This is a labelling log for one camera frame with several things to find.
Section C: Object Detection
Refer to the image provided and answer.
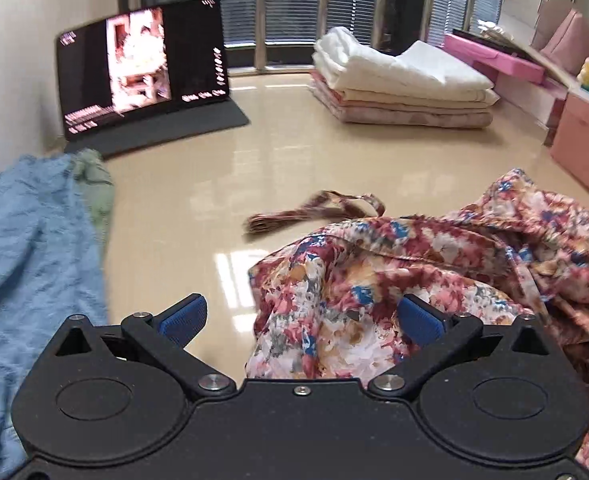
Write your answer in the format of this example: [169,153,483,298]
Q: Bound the magenta flat box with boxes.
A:
[443,32,548,86]

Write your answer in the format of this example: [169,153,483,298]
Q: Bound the dark tablet keyboard cover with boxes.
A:
[64,96,251,161]

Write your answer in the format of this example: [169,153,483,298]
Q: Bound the metal window railing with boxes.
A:
[184,0,582,72]

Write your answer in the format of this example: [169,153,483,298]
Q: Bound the pink cushion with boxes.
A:
[541,9,589,77]

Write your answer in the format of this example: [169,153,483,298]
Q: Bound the floral fabric belt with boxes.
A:
[246,190,386,236]

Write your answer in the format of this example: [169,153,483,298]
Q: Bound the blue knit sweater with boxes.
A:
[0,154,109,480]

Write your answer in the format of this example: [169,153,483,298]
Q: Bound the floral print garment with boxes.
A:
[246,167,589,478]

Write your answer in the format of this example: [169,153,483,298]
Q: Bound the green cloth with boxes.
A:
[72,149,116,241]

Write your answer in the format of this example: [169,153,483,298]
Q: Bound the pink floral folded quilt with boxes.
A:
[308,71,495,130]

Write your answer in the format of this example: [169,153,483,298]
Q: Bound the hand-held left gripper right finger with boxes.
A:
[368,293,558,402]

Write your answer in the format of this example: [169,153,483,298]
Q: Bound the black tablet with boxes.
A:
[56,0,231,142]

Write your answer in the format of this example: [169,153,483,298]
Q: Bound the white folded quilt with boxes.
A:
[313,26,495,95]

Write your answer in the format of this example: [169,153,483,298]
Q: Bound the cream folded quilt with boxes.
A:
[324,80,499,111]

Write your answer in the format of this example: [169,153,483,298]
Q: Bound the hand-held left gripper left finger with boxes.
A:
[53,293,237,402]

